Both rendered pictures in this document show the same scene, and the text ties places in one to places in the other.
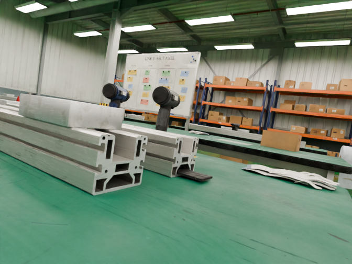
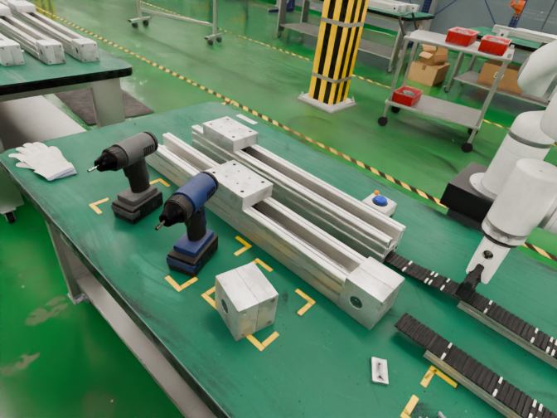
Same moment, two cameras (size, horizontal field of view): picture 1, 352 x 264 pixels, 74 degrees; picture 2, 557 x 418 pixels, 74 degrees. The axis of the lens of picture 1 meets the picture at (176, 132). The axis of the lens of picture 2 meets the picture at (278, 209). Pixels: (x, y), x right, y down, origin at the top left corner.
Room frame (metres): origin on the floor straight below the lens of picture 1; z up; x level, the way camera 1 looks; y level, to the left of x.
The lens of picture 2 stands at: (1.56, 0.51, 1.44)
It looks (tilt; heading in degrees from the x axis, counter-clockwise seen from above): 36 degrees down; 185
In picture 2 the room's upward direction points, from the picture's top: 8 degrees clockwise
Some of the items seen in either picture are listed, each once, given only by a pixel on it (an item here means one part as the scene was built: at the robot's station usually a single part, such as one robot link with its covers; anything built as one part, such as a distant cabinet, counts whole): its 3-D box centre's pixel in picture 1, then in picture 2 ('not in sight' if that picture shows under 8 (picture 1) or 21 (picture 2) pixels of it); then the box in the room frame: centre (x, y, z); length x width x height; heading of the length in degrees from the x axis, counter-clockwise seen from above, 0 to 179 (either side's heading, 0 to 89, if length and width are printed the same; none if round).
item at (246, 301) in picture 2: not in sight; (249, 298); (1.06, 0.43, 0.83); 0.11 x 0.10 x 0.10; 133
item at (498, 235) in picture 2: not in sight; (504, 229); (0.89, 0.91, 1.01); 0.09 x 0.08 x 0.03; 147
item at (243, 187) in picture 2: not in sight; (237, 187); (0.73, 0.31, 0.87); 0.16 x 0.11 x 0.07; 57
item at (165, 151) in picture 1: (78, 129); (236, 201); (0.73, 0.31, 0.82); 0.80 x 0.10 x 0.09; 57
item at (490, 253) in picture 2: not in sight; (491, 250); (0.89, 0.91, 0.95); 0.10 x 0.07 x 0.11; 147
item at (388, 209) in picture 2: not in sight; (375, 211); (0.62, 0.71, 0.81); 0.10 x 0.08 x 0.06; 147
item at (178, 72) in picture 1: (153, 111); not in sight; (3.94, 0.44, 0.97); 1.50 x 0.50 x 1.95; 58
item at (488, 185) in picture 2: not in sight; (513, 166); (0.43, 1.11, 0.95); 0.19 x 0.19 x 0.18
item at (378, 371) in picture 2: not in sight; (379, 371); (1.13, 0.71, 0.78); 0.05 x 0.03 x 0.01; 0
